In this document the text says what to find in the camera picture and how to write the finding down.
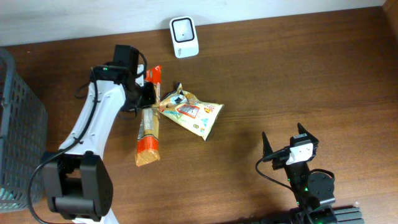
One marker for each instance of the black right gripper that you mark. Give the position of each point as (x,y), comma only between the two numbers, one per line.
(280,159)

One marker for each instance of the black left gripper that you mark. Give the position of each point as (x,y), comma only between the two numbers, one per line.
(143,99)

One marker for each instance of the yellow snack chip bag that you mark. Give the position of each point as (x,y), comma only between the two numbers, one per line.
(187,110)

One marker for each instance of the orange long pasta packet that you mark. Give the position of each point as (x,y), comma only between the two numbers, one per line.
(148,137)

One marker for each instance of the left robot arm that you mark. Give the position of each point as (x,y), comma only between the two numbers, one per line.
(76,182)

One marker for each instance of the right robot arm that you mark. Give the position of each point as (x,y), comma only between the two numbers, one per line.
(313,189)

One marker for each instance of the white barcode scanner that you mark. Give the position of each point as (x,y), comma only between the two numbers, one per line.
(184,37)

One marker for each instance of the grey plastic mesh basket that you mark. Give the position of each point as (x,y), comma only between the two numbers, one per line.
(24,122)

